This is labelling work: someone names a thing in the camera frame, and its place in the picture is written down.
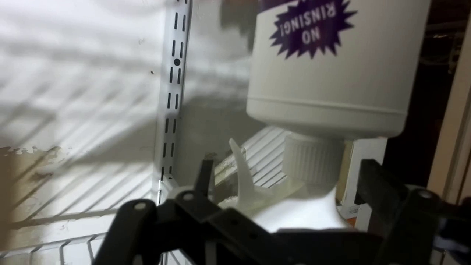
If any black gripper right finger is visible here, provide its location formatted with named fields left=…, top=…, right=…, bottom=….
left=355, top=159, right=471, bottom=265

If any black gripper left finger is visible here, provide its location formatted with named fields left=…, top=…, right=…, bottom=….
left=92, top=155, right=277, bottom=265

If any large white bottle on shelf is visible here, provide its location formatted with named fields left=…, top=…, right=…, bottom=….
left=246, top=0, right=432, bottom=196

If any white shelf rail standard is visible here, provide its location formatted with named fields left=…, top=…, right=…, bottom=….
left=152, top=0, right=193, bottom=204

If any white wire shelf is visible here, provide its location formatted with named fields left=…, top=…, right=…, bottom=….
left=0, top=124, right=355, bottom=265

